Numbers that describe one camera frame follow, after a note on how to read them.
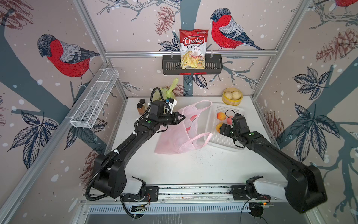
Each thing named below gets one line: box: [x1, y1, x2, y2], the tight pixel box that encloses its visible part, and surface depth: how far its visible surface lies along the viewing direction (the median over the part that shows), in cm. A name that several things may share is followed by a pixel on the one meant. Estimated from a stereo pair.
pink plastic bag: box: [154, 100, 213, 154], surface depth 83 cm
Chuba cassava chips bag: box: [179, 28, 209, 70], surface depth 87 cm
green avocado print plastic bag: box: [152, 77, 179, 102], surface depth 99 cm
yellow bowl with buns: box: [221, 87, 243, 107], surface depth 117 cm
